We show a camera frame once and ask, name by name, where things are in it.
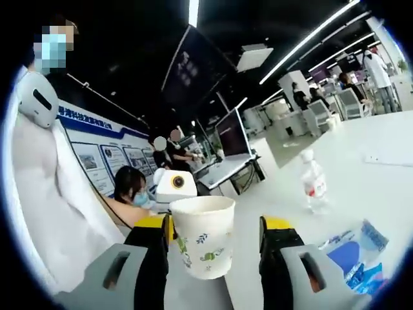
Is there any grey worn device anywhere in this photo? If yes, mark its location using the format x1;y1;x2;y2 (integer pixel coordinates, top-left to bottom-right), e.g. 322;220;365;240
18;71;61;129

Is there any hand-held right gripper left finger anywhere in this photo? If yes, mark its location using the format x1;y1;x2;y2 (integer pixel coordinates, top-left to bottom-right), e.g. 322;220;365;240
53;214;177;310

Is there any white paper cup green print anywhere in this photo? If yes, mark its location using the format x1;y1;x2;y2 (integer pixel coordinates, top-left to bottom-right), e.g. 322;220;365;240
169;195;237;280

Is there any white mesh office chair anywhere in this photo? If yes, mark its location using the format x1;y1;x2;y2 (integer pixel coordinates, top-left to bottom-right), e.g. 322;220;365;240
307;99;334;137
336;88;372;121

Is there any blue white wall poster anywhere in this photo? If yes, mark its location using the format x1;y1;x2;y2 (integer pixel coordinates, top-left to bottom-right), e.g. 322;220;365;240
57;105;159;196

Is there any hanging dark screen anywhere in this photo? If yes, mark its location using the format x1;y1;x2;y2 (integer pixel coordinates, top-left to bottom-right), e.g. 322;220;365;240
160;25;239;108

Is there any dark computer monitor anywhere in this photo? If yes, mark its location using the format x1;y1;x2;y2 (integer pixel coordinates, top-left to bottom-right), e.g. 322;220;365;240
214;108;253;160

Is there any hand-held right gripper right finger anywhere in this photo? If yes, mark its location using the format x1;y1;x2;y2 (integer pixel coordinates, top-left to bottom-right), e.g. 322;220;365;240
257;215;372;310

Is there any clear water bottle red label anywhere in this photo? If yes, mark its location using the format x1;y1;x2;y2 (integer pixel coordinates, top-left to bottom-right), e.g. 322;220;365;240
298;149;330;214

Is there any white tabletop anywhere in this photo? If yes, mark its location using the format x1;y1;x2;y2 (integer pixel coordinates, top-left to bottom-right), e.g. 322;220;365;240
167;110;413;310

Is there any blue white tissue pack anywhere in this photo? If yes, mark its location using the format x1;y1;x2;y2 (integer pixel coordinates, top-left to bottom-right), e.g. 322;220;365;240
317;218;390;295

